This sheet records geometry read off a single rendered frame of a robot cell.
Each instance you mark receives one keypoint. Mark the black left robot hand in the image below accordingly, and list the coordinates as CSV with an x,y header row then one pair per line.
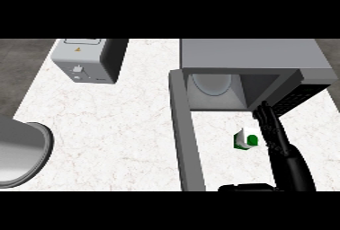
x,y
247,187

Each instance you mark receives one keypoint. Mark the grey round basin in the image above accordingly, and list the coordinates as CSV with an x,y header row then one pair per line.
x,y
20,152

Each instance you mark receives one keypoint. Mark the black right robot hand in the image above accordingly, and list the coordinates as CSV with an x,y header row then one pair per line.
x,y
272,128

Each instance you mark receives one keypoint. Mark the grey microwave door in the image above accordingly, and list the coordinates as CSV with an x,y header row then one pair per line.
x,y
188,143

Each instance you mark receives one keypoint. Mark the glass microwave turntable plate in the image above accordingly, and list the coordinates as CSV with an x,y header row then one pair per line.
x,y
212,84

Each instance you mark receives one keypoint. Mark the grey microwave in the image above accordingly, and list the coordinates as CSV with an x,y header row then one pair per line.
x,y
252,54

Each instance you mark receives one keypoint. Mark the silver toaster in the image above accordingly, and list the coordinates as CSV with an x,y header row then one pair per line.
x,y
85,64

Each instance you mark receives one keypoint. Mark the white and green milk carton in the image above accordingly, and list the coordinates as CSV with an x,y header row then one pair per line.
x,y
246,139

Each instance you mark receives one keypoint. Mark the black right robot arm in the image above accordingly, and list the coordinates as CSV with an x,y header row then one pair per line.
x,y
293,173

